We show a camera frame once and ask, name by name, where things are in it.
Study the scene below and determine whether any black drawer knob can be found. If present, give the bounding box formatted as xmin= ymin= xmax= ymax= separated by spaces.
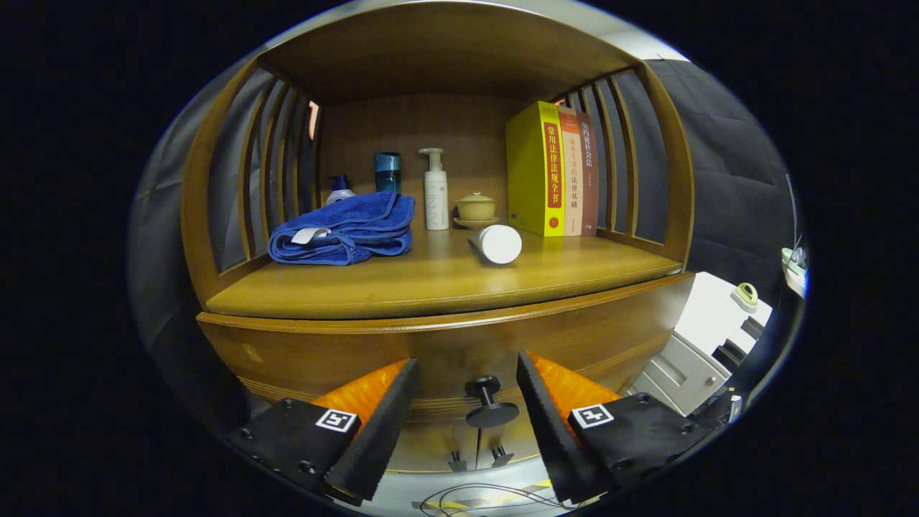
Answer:
xmin=465 ymin=375 xmax=520 ymax=429

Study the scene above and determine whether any folded blue towel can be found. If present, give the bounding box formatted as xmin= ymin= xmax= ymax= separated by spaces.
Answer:
xmin=269 ymin=191 xmax=416 ymax=266

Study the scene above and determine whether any orange and white book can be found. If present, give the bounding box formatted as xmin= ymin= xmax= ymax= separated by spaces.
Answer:
xmin=558 ymin=106 xmax=584 ymax=236

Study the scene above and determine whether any brown book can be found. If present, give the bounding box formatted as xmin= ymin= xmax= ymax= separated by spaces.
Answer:
xmin=576 ymin=111 xmax=600 ymax=236

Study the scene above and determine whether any white cabinet unit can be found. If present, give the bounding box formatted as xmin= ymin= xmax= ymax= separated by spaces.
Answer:
xmin=628 ymin=271 xmax=775 ymax=417

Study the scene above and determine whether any small white bottle blue cap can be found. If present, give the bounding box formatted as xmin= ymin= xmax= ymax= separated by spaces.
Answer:
xmin=327 ymin=174 xmax=357 ymax=206

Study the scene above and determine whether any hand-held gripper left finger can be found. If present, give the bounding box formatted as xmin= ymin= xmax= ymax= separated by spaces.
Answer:
xmin=226 ymin=357 xmax=421 ymax=507

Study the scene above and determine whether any white pump bottle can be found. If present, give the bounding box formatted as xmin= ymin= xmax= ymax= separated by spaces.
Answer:
xmin=419 ymin=148 xmax=450 ymax=231

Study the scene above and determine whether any thin floor cable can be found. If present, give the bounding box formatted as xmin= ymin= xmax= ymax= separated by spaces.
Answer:
xmin=419 ymin=484 xmax=575 ymax=512

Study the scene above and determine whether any wooden countertop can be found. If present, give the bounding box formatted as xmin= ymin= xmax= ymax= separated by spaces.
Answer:
xmin=205 ymin=215 xmax=683 ymax=320

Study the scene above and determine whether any brown wooden cabinet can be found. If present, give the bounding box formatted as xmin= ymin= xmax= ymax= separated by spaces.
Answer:
xmin=179 ymin=4 xmax=696 ymax=475

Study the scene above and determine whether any teal cylindrical bottle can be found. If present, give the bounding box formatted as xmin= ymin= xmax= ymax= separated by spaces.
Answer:
xmin=375 ymin=152 xmax=402 ymax=195

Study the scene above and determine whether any green and white tube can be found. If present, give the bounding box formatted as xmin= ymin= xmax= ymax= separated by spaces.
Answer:
xmin=467 ymin=224 xmax=523 ymax=265

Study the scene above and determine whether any white power strip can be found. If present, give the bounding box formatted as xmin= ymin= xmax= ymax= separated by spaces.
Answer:
xmin=781 ymin=246 xmax=808 ymax=299

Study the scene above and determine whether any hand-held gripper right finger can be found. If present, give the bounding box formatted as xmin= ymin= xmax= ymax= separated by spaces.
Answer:
xmin=516 ymin=350 xmax=719 ymax=507

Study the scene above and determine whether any thick yellow book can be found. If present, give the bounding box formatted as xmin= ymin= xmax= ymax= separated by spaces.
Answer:
xmin=505 ymin=101 xmax=566 ymax=238

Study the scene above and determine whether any beige lidded teacup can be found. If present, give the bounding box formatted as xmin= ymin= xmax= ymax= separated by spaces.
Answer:
xmin=453 ymin=192 xmax=500 ymax=230

